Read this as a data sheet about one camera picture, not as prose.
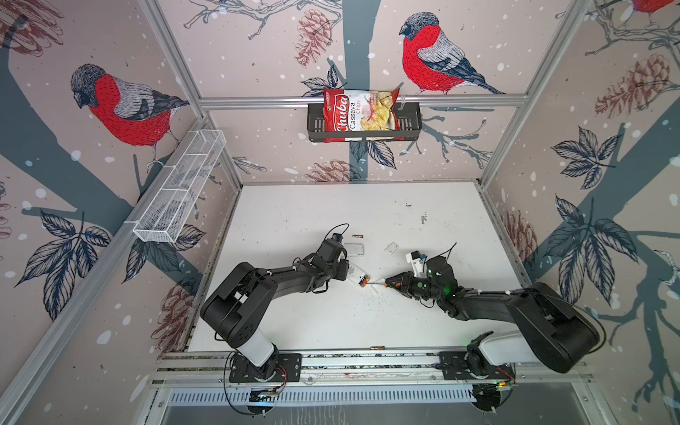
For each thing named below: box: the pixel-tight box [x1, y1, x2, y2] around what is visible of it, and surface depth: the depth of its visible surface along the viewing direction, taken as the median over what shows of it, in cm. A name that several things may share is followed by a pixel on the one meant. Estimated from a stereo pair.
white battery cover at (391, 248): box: [383, 241, 400, 255], surface depth 102 cm
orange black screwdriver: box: [368, 281, 401, 289], surface depth 85 cm
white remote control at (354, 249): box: [343, 242, 365, 257], surface depth 100 cm
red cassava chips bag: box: [323, 88, 405, 144], surface depth 89 cm
